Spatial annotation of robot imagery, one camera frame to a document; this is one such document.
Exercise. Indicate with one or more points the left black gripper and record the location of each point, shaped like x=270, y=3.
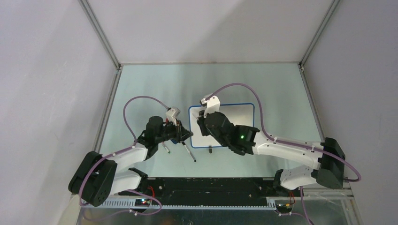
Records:
x=181, y=133

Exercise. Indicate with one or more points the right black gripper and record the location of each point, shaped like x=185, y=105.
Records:
x=204, y=132

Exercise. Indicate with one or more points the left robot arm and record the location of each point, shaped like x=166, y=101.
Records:
x=98, y=176

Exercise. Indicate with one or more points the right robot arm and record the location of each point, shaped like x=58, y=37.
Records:
x=321, y=162

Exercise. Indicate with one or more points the black whiteboard marker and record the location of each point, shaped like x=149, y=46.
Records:
x=189, y=151

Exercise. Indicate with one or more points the green whiteboard marker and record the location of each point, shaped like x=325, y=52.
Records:
x=166, y=148

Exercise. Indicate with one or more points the blue framed whiteboard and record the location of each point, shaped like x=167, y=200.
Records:
x=238, y=114

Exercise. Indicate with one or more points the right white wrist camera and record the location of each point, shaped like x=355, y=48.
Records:
x=211, y=104

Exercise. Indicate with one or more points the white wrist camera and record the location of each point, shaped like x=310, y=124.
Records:
x=172, y=114
x=211, y=104

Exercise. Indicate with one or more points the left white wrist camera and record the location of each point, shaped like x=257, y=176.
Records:
x=172, y=114

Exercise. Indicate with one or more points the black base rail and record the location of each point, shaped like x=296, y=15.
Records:
x=214, y=192

